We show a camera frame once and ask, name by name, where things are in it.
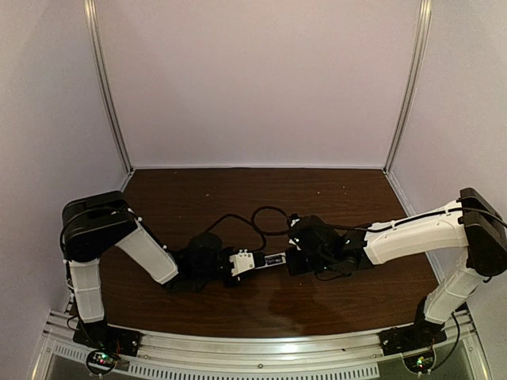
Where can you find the left aluminium frame post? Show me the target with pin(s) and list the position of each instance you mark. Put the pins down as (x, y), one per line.
(92, 25)

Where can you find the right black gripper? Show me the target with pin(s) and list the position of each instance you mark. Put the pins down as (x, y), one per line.
(293, 262)

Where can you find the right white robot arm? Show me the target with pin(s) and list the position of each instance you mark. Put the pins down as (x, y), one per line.
(468, 223)

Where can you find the aluminium frame post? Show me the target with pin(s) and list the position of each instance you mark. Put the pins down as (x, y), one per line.
(92, 25)
(421, 38)

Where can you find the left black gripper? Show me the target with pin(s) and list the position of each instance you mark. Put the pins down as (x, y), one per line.
(258, 260)

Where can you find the front aluminium rail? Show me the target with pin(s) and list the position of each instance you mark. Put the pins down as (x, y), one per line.
(357, 355)

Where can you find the right aluminium frame post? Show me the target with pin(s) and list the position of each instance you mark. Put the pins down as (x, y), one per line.
(421, 38)

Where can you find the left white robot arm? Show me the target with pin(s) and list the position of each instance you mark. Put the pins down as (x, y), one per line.
(93, 225)

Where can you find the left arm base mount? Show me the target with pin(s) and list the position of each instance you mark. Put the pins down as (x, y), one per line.
(109, 345)

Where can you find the white remote control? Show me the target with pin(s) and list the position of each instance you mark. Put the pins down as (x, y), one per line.
(279, 254)

